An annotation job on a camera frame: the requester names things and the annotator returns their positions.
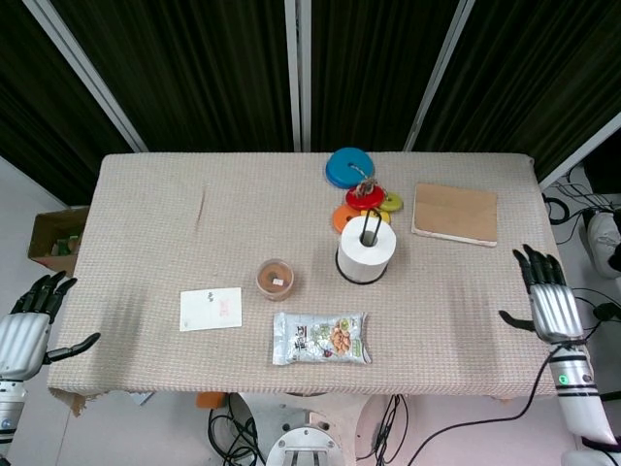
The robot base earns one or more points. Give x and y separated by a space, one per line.
303 439

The lime green disc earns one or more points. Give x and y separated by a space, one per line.
394 201

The silver snack bag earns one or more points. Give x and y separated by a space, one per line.
320 338

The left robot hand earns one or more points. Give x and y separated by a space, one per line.
24 326

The white card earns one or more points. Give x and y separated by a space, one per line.
210 309

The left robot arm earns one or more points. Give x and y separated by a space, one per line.
9 412

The red disc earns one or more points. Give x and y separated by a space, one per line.
364 198

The beige checkered tablecloth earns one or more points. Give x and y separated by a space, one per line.
242 218

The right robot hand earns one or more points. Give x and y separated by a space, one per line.
550 303

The white toilet paper roll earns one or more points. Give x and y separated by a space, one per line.
367 252

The orange object under table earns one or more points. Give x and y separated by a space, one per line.
209 400

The white shoe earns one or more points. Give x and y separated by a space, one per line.
601 242

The brown kraft notebook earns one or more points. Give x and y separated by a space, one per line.
456 213

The cardboard box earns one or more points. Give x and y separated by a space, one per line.
55 238

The blue disc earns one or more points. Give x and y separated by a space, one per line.
349 168

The orange disc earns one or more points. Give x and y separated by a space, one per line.
343 218

